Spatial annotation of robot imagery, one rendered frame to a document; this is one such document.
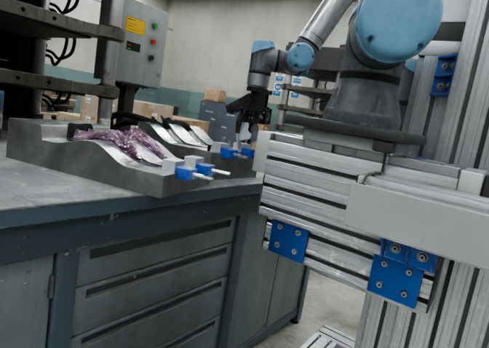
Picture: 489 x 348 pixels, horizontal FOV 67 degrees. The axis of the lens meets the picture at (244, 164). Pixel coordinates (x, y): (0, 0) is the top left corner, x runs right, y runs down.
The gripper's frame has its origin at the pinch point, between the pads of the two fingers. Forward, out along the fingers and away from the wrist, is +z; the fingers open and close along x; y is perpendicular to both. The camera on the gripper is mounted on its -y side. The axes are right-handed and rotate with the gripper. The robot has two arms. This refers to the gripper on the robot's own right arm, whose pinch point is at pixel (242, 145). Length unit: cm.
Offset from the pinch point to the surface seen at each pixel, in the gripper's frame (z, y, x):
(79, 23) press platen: -36, -79, -20
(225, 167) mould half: 6.9, 1.9, -10.3
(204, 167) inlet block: 4.7, 9.8, -28.9
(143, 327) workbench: 53, 3, -37
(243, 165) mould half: 6.7, 2.0, -0.6
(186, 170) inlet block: 4.6, 13.6, -39.1
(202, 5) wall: -248, -618, 572
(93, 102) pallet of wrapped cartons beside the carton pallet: 10, -410, 188
